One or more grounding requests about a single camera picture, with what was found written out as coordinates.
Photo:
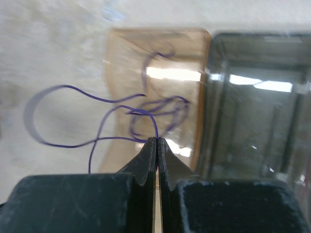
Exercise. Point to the grey transparent bin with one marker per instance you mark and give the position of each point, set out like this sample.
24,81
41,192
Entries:
257,112

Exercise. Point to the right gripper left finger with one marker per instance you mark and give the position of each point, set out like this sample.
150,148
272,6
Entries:
120,202

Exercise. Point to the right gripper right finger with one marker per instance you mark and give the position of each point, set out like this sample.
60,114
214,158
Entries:
191,204

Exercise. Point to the orange transparent bin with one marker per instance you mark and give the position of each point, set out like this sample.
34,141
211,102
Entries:
167,68

